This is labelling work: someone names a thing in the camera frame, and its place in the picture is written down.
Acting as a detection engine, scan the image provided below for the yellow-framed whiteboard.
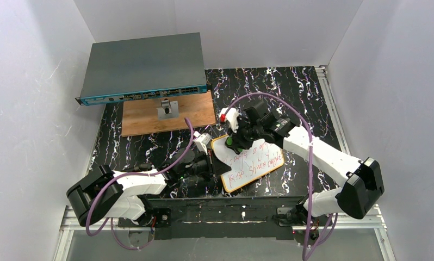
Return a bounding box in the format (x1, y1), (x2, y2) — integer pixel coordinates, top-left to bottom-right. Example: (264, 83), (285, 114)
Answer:
(210, 135), (285, 192)

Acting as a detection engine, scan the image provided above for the green bone-shaped eraser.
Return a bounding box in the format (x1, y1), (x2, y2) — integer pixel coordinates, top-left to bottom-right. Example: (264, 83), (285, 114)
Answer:
(225, 136), (237, 151)

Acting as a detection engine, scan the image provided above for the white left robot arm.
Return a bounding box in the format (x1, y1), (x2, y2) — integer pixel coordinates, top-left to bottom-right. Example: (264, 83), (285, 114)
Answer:
(66, 149), (231, 226)

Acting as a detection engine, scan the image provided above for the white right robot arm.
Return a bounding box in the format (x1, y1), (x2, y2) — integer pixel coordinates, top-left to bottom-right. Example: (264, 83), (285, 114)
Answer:
(219, 101), (385, 223)

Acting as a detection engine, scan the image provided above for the grey metal stand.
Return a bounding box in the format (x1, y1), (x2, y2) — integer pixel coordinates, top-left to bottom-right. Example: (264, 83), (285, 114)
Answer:
(157, 99), (179, 120)

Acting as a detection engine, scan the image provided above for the wooden board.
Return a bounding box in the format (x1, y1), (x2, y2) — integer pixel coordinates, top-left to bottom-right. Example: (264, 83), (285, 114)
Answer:
(121, 92), (216, 137)

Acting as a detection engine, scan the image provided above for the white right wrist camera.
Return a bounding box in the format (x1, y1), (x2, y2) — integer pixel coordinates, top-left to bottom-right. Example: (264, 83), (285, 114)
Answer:
(219, 108), (240, 133)

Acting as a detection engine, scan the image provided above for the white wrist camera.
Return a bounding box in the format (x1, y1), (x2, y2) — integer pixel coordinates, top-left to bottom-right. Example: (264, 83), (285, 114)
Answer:
(194, 131), (212, 154)
(219, 108), (240, 133)

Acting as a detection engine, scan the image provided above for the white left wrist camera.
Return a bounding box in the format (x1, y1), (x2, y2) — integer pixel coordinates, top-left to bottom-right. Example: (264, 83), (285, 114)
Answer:
(194, 131), (212, 154)

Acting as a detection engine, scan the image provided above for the grey network switch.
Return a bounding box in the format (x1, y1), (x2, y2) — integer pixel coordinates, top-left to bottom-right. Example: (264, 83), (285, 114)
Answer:
(75, 33), (210, 106)

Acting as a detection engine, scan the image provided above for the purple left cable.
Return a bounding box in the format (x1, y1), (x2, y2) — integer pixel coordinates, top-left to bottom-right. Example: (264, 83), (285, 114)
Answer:
(85, 117), (197, 251)

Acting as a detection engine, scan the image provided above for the purple cable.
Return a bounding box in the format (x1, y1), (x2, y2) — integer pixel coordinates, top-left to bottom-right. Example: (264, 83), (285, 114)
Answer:
(222, 92), (338, 261)
(85, 117), (197, 251)

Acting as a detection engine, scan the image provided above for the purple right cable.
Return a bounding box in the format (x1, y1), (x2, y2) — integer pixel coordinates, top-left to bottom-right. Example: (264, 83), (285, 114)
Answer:
(222, 92), (338, 261)

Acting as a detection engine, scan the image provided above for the aluminium frame rail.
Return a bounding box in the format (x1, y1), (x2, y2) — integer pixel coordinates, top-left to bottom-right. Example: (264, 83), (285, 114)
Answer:
(67, 66), (384, 260)

